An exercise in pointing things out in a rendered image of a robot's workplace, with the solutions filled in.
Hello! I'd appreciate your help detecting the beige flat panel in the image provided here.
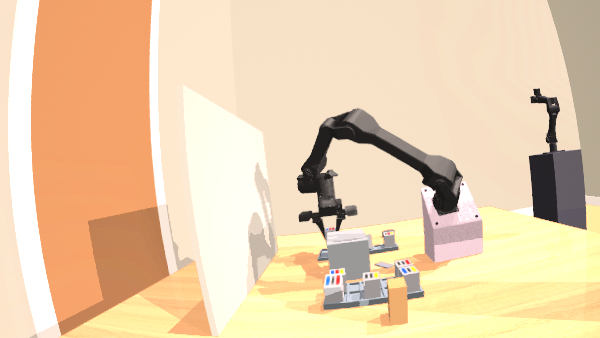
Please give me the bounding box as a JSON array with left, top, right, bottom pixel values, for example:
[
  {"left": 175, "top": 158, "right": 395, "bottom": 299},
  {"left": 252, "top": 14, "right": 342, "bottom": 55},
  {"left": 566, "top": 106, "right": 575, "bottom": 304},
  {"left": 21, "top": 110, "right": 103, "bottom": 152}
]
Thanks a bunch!
[{"left": 176, "top": 84, "right": 278, "bottom": 337}]

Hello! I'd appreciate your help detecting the orange rectangular block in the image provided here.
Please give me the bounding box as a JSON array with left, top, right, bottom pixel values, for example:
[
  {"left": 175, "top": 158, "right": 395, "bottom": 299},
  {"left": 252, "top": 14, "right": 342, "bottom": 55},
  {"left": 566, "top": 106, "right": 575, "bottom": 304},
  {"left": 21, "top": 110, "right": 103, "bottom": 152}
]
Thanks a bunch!
[{"left": 387, "top": 277, "right": 408, "bottom": 326}]

